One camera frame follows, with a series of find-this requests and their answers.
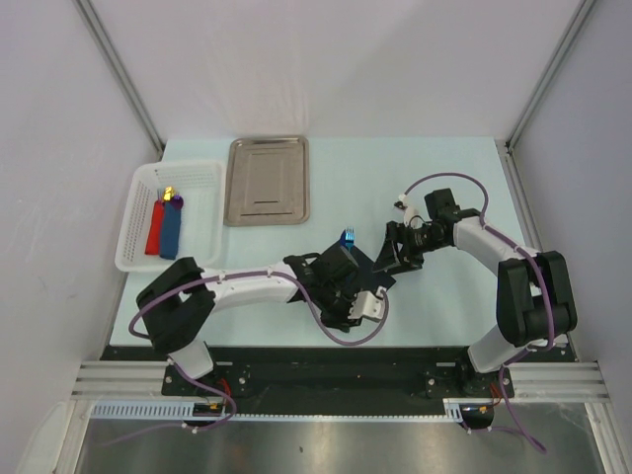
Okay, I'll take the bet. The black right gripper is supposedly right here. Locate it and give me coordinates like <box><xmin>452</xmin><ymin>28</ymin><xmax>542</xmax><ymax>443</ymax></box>
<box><xmin>372</xmin><ymin>220</ymin><xmax>448</xmax><ymax>276</ymax></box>

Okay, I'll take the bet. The black paper napkin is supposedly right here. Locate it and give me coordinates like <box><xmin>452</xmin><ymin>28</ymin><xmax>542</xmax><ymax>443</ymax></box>
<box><xmin>346</xmin><ymin>247</ymin><xmax>396</xmax><ymax>293</ymax></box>

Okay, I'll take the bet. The blue metal fork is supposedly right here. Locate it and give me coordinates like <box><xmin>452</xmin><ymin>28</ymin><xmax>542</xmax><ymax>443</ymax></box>
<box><xmin>340</xmin><ymin>227</ymin><xmax>356</xmax><ymax>252</ymax></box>

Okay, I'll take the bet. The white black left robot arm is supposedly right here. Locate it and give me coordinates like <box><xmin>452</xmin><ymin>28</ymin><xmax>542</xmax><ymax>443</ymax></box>
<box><xmin>129</xmin><ymin>244</ymin><xmax>370</xmax><ymax>395</ymax></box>

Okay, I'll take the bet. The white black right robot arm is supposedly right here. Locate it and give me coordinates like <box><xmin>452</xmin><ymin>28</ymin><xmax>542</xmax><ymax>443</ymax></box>
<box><xmin>373</xmin><ymin>189</ymin><xmax>578</xmax><ymax>396</ymax></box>

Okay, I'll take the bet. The blue rolled napkin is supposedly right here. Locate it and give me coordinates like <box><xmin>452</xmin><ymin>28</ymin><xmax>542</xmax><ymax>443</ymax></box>
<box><xmin>159</xmin><ymin>202</ymin><xmax>182</xmax><ymax>260</ymax></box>

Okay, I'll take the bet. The red rolled napkin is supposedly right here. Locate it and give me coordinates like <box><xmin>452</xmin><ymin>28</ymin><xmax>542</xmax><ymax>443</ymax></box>
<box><xmin>144</xmin><ymin>199</ymin><xmax>164</xmax><ymax>256</ymax></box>

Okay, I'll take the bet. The stainless steel tray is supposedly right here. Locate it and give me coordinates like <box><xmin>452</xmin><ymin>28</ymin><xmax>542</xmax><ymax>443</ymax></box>
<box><xmin>224</xmin><ymin>136</ymin><xmax>310</xmax><ymax>227</ymax></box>

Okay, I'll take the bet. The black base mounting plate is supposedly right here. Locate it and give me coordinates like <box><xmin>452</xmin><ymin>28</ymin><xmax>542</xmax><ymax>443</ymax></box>
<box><xmin>100</xmin><ymin>345</ymin><xmax>579</xmax><ymax>431</ymax></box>

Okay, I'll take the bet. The white perforated plastic basket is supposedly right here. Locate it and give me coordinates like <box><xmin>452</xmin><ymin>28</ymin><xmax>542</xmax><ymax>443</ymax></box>
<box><xmin>115</xmin><ymin>159</ymin><xmax>225</xmax><ymax>273</ymax></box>

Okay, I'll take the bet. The gold metal fork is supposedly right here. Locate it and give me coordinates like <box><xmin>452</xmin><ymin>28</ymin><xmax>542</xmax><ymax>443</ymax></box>
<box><xmin>162</xmin><ymin>187</ymin><xmax>177</xmax><ymax>201</ymax></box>

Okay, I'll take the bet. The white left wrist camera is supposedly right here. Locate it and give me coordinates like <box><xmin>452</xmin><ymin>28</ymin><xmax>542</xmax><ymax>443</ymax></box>
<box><xmin>349</xmin><ymin>288</ymin><xmax>385</xmax><ymax>321</ymax></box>

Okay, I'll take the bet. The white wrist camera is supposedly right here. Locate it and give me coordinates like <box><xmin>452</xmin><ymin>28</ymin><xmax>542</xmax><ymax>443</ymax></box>
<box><xmin>394</xmin><ymin>194</ymin><xmax>421</xmax><ymax>225</ymax></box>
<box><xmin>349</xmin><ymin>288</ymin><xmax>385</xmax><ymax>321</ymax></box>

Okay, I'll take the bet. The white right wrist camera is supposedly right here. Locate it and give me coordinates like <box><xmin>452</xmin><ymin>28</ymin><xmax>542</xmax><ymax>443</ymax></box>
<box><xmin>394</xmin><ymin>194</ymin><xmax>421</xmax><ymax>225</ymax></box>

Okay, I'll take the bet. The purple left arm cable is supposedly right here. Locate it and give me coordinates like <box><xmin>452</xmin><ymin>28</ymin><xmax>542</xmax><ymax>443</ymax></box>
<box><xmin>93</xmin><ymin>274</ymin><xmax>391</xmax><ymax>448</ymax></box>

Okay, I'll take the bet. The aluminium frame rail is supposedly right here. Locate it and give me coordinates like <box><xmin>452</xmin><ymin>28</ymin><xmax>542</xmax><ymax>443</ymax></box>
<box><xmin>68</xmin><ymin>359</ymin><xmax>172</xmax><ymax>400</ymax></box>

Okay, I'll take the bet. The white slotted cable duct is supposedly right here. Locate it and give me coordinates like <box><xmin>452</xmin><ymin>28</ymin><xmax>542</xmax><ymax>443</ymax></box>
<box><xmin>91</xmin><ymin>401</ymin><xmax>195</xmax><ymax>420</ymax></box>

